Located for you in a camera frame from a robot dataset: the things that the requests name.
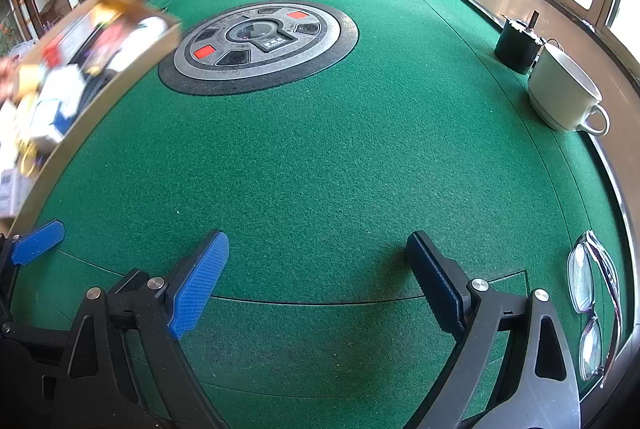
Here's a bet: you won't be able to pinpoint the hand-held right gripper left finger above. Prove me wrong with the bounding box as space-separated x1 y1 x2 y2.
52 230 231 429

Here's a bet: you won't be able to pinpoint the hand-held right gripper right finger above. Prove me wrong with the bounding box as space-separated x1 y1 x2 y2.
405 230 581 429

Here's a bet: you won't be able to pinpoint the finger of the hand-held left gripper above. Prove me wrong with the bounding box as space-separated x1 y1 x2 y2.
10 219 66 266

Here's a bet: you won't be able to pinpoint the brown cardboard box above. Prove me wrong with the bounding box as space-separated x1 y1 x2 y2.
0 0 183 235

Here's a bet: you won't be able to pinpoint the white cup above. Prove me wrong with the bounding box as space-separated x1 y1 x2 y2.
527 42 611 137

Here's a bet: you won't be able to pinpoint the round table control panel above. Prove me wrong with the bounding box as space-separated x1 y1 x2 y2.
158 0 360 96

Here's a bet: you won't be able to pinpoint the black cylindrical motor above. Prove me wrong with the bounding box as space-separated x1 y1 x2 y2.
494 10 547 75

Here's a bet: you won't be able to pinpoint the clear frame eyeglasses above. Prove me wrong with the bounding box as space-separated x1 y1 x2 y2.
567 230 626 382

